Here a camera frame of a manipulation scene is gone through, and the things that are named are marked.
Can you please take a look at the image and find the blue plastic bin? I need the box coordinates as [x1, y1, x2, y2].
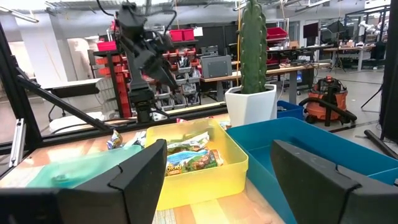
[226, 116, 398, 224]

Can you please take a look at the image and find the black partition panel with feet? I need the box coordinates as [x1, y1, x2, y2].
[362, 0, 398, 160]

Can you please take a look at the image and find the teal plastic bin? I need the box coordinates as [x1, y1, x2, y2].
[26, 144, 144, 190]

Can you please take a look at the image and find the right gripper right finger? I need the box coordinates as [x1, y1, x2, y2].
[270, 139, 398, 224]

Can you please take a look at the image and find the white hexagonal plant pot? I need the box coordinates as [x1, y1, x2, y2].
[224, 83, 278, 128]

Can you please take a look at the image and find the blue orange granola bar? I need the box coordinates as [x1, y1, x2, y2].
[165, 148, 224, 177]

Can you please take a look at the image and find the yellow cable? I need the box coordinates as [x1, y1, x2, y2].
[235, 9, 243, 88]

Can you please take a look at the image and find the wooden workbench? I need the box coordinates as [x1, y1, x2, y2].
[200, 62, 330, 103]

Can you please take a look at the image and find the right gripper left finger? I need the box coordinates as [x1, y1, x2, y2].
[57, 138, 169, 224]

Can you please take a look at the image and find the red parts rack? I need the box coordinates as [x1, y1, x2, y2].
[93, 46, 203, 119]

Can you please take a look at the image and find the blue silver granola bar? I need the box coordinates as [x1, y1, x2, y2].
[124, 130, 147, 149]

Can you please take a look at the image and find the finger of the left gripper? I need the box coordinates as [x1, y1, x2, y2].
[144, 58, 175, 91]
[154, 57, 179, 91]

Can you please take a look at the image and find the orange shop vacuum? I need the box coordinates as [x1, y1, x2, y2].
[298, 76, 358, 127]

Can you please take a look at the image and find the grey metal box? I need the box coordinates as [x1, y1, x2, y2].
[200, 55, 233, 79]

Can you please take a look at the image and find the black aluminium rig frame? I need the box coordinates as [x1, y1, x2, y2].
[0, 21, 229, 175]

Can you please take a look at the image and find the green cactus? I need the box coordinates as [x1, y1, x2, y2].
[239, 0, 268, 95]

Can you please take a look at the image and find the yellow plastic bin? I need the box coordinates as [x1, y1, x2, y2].
[144, 118, 249, 211]

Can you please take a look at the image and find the black monitor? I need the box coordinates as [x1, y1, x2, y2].
[303, 22, 320, 39]

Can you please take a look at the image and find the red storage bin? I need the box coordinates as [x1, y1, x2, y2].
[267, 27, 289, 40]
[169, 29, 195, 42]
[97, 40, 118, 52]

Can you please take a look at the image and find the white desk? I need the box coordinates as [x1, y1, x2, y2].
[40, 77, 105, 99]

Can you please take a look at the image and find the blue storage crate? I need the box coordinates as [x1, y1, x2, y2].
[276, 100, 305, 121]

